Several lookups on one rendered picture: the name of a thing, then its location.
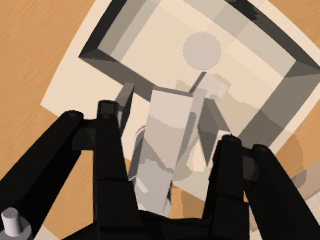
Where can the square sink basin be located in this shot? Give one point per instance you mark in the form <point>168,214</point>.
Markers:
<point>271,67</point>

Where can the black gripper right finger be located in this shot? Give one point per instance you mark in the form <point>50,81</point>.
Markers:
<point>278,208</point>

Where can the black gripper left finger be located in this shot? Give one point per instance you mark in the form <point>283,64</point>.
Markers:
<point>30,187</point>

